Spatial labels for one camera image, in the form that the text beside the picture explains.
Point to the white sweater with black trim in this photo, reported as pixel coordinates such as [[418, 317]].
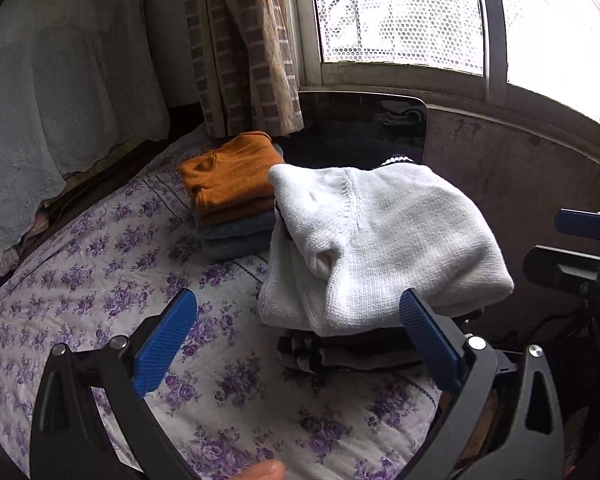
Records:
[[405, 240]]

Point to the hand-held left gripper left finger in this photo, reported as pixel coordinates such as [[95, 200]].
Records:
[[164, 347]]

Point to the white lace cover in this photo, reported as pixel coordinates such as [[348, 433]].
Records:
[[55, 110]]

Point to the person's left hand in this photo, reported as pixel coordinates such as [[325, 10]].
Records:
[[265, 471]]

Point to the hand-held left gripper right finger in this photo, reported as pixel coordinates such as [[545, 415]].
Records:
[[427, 345]]

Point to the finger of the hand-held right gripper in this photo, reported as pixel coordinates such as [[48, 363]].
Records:
[[582, 225], [555, 270]]

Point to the purple floral bedsheet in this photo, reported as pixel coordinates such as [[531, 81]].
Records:
[[105, 285]]

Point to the black glossy board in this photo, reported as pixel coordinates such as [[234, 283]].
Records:
[[340, 125]]

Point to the perforated screen window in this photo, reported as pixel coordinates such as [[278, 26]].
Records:
[[405, 10]]

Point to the folded orange sweater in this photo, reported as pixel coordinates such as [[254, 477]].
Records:
[[230, 175]]

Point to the folded dark striped garment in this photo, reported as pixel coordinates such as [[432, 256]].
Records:
[[330, 350]]

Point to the folded blue grey garment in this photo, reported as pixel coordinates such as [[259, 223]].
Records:
[[235, 240]]

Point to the brick pattern curtain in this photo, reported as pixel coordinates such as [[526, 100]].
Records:
[[245, 60]]

